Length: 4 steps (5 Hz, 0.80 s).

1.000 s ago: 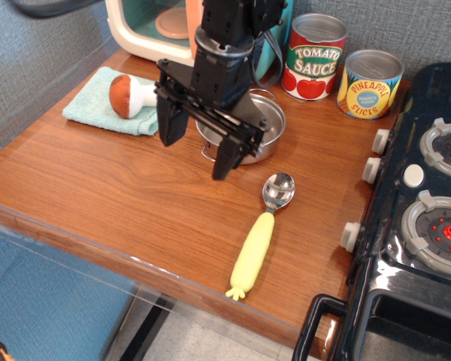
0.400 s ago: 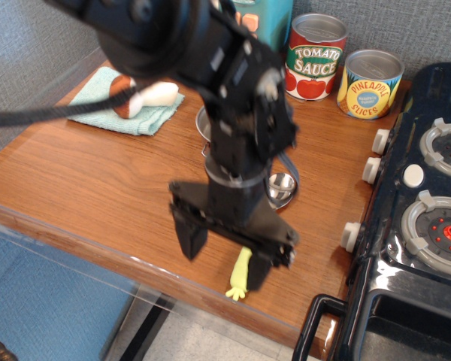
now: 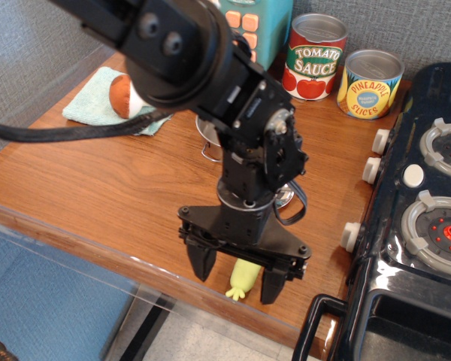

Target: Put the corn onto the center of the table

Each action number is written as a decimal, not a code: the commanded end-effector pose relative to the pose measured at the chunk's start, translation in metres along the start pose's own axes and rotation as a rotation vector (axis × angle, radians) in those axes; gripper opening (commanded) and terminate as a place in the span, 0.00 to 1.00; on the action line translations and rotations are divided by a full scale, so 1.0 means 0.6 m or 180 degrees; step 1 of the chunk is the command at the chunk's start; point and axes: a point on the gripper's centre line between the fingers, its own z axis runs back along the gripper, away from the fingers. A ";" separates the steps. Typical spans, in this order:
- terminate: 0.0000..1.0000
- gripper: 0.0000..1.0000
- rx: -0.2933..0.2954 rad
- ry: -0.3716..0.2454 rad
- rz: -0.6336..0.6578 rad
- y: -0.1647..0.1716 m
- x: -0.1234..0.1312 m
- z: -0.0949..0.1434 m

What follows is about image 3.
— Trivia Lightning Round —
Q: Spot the tomato sauce can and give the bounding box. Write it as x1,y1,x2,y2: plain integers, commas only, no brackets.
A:
282,13,348,101

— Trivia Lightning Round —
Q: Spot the plush mushroom toy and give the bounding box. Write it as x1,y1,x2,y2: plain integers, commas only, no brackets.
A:
108,74,152,119

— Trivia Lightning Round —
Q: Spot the spoon with yellow handle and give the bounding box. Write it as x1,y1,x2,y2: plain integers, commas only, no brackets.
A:
225,184,296,302

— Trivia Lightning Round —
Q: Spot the stainless steel pot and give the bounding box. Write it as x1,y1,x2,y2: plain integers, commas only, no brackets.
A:
195,116,222,162

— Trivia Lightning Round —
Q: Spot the light teal towel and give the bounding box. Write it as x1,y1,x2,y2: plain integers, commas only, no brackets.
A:
62,67,155,126

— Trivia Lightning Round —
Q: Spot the black braided cable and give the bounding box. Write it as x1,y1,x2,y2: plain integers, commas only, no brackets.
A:
0,111,174,144

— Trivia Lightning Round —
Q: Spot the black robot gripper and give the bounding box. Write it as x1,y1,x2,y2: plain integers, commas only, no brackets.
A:
178,180,311,305

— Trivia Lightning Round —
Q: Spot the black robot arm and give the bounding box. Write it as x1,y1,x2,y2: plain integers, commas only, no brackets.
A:
59,1,311,305

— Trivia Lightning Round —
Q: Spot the teal toy microwave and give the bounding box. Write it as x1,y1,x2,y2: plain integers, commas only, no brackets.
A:
219,0,293,69

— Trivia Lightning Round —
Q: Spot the pineapple slices can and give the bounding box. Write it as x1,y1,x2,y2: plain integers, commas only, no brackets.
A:
337,50,404,120

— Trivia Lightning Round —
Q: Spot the black toy stove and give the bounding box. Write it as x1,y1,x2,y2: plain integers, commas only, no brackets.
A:
293,62,451,360

